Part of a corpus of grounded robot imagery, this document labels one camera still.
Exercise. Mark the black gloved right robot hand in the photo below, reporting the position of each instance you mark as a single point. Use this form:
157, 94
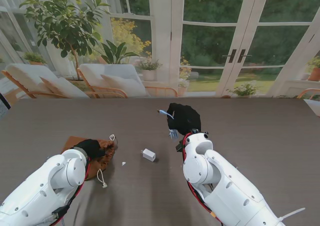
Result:
185, 118

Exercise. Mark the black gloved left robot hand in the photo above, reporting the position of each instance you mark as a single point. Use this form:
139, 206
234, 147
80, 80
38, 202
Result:
91, 147

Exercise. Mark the white charger head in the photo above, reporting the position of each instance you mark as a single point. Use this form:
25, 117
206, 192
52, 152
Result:
149, 155

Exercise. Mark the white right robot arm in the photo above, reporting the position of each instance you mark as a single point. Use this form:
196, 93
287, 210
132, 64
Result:
232, 193

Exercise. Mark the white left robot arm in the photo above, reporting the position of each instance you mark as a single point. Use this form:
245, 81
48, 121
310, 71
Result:
32, 193

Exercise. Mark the printed garden window backdrop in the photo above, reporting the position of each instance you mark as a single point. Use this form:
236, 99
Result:
212, 36

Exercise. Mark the white sheet corner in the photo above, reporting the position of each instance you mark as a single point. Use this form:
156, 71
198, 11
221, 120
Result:
313, 107

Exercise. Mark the white zip tie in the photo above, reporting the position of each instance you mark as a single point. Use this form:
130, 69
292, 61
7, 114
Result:
292, 213

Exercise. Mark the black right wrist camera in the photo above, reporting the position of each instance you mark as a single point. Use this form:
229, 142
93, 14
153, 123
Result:
180, 146

